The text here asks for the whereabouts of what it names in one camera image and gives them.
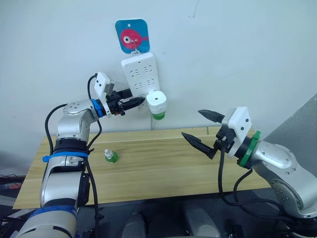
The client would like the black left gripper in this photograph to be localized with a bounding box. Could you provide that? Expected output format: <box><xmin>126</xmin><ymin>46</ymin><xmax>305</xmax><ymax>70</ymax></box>
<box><xmin>106</xmin><ymin>88</ymin><xmax>146</xmax><ymax>117</ymax></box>

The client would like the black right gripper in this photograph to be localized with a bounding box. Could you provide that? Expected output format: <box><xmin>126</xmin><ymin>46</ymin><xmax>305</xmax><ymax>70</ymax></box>
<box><xmin>181</xmin><ymin>109</ymin><xmax>239</xmax><ymax>160</ymax></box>

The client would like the white mosquito repellent heater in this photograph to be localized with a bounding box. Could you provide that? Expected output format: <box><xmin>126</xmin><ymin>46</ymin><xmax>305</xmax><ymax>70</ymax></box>
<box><xmin>146</xmin><ymin>90</ymin><xmax>168</xmax><ymax>117</ymax></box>

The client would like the white power strip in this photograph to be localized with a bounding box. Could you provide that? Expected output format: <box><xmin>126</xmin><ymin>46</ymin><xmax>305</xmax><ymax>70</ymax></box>
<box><xmin>120</xmin><ymin>51</ymin><xmax>162</xmax><ymax>110</ymax></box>

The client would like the grey partition panel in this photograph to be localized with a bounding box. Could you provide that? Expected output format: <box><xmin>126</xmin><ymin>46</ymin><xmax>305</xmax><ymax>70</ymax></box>
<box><xmin>262</xmin><ymin>93</ymin><xmax>317</xmax><ymax>150</ymax></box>

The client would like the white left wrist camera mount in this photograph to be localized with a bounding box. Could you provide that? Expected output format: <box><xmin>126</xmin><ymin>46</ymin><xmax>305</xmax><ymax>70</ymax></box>
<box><xmin>93</xmin><ymin>71</ymin><xmax>116</xmax><ymax>118</ymax></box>

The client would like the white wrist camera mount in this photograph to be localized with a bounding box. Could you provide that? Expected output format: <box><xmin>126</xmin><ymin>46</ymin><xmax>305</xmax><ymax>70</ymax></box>
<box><xmin>93</xmin><ymin>71</ymin><xmax>116</xmax><ymax>118</ymax></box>
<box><xmin>221</xmin><ymin>106</ymin><xmax>253</xmax><ymax>159</ymax></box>

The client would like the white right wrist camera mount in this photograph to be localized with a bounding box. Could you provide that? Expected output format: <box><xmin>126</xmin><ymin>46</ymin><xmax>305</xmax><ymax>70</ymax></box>
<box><xmin>221</xmin><ymin>106</ymin><xmax>253</xmax><ymax>159</ymax></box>

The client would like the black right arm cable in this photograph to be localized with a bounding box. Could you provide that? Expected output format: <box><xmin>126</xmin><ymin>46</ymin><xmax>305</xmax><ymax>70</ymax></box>
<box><xmin>217</xmin><ymin>143</ymin><xmax>298</xmax><ymax>224</ymax></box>

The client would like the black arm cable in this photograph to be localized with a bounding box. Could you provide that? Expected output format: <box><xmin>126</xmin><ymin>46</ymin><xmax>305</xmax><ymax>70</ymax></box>
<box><xmin>217</xmin><ymin>143</ymin><xmax>298</xmax><ymax>224</ymax></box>
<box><xmin>44</xmin><ymin>73</ymin><xmax>103</xmax><ymax>238</ymax></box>

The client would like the blue fish wall hook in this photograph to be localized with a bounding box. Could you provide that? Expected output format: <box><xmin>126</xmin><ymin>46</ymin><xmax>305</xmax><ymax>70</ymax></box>
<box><xmin>114</xmin><ymin>18</ymin><xmax>151</xmax><ymax>55</ymax></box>

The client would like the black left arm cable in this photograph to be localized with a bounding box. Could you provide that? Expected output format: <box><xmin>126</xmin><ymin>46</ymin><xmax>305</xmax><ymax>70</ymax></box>
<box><xmin>44</xmin><ymin>73</ymin><xmax>103</xmax><ymax>238</ymax></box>

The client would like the coloured cable bundle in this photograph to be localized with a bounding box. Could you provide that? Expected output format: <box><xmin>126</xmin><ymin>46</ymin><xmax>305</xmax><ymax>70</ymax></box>
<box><xmin>0</xmin><ymin>173</ymin><xmax>25</xmax><ymax>192</ymax></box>

